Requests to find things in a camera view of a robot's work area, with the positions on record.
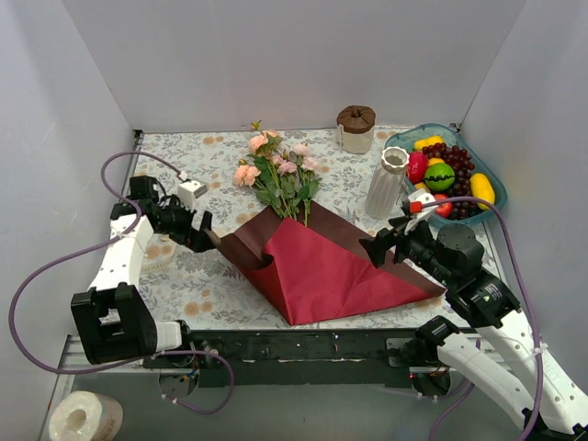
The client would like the yellow mango right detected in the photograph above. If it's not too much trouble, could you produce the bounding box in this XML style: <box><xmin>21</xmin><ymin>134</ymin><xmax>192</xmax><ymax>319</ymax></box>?
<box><xmin>469</xmin><ymin>173</ymin><xmax>495</xmax><ymax>204</ymax></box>

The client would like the cream ribbon gold lettering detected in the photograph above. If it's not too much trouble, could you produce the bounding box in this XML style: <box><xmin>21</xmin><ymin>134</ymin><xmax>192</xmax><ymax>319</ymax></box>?
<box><xmin>141</xmin><ymin>235</ymin><xmax>176</xmax><ymax>274</ymax></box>

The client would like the dark purple grape bunch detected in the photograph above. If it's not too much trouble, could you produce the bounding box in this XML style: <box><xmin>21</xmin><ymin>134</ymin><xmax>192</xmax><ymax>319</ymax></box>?
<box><xmin>422</xmin><ymin>143</ymin><xmax>481</xmax><ymax>221</ymax></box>

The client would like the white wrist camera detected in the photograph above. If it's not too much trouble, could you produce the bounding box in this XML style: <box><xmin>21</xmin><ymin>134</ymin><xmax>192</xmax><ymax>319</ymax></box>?
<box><xmin>176</xmin><ymin>180</ymin><xmax>208</xmax><ymax>211</ymax></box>
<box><xmin>401</xmin><ymin>188</ymin><xmax>435</xmax><ymax>234</ymax></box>

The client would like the brown and white jar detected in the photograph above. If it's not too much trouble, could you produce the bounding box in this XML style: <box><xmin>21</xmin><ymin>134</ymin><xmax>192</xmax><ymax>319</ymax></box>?
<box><xmin>336</xmin><ymin>105</ymin><xmax>376</xmax><ymax>154</ymax></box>

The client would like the teal plastic fruit basket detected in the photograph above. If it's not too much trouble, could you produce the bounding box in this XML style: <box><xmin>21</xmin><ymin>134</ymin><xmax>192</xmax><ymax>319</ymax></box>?
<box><xmin>385</xmin><ymin>123</ymin><xmax>507</xmax><ymax>209</ymax></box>

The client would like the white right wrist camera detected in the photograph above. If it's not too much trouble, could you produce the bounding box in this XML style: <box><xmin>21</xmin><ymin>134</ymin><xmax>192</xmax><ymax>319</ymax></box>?
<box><xmin>401</xmin><ymin>188</ymin><xmax>435</xmax><ymax>234</ymax></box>

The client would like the white toilet paper roll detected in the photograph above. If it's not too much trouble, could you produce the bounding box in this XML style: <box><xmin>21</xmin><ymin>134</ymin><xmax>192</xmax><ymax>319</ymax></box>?
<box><xmin>48</xmin><ymin>390</ymin><xmax>123</xmax><ymax>441</ymax></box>

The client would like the white ribbed ceramic vase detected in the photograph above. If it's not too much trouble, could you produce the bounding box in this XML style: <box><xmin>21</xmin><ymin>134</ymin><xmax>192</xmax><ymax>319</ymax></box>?
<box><xmin>365</xmin><ymin>146</ymin><xmax>409</xmax><ymax>220</ymax></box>

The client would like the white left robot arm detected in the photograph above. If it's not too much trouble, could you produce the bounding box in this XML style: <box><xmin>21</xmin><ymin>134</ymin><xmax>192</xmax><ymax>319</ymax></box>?
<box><xmin>71</xmin><ymin>175</ymin><xmax>213</xmax><ymax>368</ymax></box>

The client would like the red paper bouquet wrap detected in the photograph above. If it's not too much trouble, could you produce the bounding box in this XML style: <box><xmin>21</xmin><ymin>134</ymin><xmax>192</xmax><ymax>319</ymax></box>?
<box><xmin>216</xmin><ymin>203</ymin><xmax>445</xmax><ymax>325</ymax></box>

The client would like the green toy watermelon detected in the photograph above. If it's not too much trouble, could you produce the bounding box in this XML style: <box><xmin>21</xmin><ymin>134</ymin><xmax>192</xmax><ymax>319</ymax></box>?
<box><xmin>424</xmin><ymin>163</ymin><xmax>455</xmax><ymax>192</ymax></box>

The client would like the red dragon fruit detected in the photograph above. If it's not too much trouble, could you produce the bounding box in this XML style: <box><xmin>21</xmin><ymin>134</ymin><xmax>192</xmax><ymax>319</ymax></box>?
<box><xmin>406</xmin><ymin>151</ymin><xmax>429</xmax><ymax>185</ymax></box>

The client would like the small yellow lemon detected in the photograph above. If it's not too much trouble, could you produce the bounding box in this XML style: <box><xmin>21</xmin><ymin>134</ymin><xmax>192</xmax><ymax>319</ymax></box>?
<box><xmin>414</xmin><ymin>182</ymin><xmax>431</xmax><ymax>193</ymax></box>

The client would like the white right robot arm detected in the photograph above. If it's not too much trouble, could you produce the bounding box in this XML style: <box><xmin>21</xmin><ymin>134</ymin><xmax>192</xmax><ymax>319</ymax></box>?
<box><xmin>360</xmin><ymin>217</ymin><xmax>587</xmax><ymax>440</ymax></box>

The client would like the pink artificial flower bunch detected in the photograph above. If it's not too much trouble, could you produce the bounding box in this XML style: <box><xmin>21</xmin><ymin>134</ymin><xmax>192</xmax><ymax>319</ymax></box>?
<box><xmin>232</xmin><ymin>120</ymin><xmax>322</xmax><ymax>224</ymax></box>

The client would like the aluminium frame rail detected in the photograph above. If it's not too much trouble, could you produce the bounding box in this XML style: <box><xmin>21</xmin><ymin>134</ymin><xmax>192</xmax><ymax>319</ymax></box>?
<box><xmin>57</xmin><ymin>333</ymin><xmax>575</xmax><ymax>441</ymax></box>

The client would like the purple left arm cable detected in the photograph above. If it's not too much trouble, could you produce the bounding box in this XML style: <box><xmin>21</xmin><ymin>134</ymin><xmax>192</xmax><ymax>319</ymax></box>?
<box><xmin>7</xmin><ymin>151</ymin><xmax>235</xmax><ymax>415</ymax></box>

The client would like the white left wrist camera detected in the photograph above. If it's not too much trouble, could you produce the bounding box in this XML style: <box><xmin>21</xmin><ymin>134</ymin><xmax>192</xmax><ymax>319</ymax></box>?
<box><xmin>176</xmin><ymin>180</ymin><xmax>208</xmax><ymax>211</ymax></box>

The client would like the yellow fruit back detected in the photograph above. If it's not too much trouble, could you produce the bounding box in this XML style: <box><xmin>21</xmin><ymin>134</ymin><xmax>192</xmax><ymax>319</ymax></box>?
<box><xmin>413</xmin><ymin>135</ymin><xmax>444</xmax><ymax>151</ymax></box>

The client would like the red apple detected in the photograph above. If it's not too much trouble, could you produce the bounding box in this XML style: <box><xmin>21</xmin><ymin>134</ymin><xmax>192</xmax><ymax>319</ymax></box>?
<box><xmin>434</xmin><ymin>193</ymin><xmax>453</xmax><ymax>219</ymax></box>

